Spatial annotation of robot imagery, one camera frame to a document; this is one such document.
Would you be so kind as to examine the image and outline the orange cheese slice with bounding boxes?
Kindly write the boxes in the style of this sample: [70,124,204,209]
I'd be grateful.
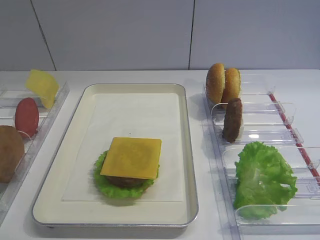
[100,137,162,180]

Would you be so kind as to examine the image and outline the meat patty on tray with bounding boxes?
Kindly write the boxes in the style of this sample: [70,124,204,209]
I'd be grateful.
[103,176,153,189]

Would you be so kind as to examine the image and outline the upright meat patty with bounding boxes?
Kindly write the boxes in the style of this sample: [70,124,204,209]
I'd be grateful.
[222,97,243,143]

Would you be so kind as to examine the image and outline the lettuce leaf on tray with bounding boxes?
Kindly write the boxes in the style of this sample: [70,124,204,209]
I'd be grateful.
[92,150,155,199]

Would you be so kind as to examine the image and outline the yellow cheese slice in rack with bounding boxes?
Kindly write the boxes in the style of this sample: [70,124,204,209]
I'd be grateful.
[25,69,59,109]

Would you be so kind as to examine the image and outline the lettuce leaf in rack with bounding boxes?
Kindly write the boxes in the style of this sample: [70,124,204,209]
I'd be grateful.
[233,141,298,220]

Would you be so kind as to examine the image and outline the red tomato slice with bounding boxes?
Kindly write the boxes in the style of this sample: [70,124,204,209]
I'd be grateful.
[14,97,39,139]

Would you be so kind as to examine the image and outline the white paper tray liner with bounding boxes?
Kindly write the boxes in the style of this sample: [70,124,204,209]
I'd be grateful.
[62,93,184,202]

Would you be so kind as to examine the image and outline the front bun half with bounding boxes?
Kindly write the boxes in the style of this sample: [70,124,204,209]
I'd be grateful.
[205,63,225,104]

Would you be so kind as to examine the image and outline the bun half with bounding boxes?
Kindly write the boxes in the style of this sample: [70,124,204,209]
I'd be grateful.
[221,68,241,103]
[205,63,225,104]

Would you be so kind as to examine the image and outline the rear bun half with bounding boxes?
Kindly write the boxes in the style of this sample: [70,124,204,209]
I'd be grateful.
[221,68,241,103]

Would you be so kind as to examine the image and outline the clear right acrylic rack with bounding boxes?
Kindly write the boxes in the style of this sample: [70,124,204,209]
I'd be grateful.
[202,74,320,240]

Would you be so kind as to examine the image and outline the clear acrylic rack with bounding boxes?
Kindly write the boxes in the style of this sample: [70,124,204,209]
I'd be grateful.
[0,82,70,221]
[202,74,320,240]

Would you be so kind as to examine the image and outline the cream metal tray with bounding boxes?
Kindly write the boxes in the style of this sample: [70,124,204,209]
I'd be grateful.
[32,83,199,228]

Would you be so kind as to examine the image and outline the brown bun in left rack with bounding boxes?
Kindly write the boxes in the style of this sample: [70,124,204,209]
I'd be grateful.
[0,125,25,183]

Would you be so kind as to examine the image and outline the clear left acrylic rack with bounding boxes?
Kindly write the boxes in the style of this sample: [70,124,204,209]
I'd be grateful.
[0,82,70,221]

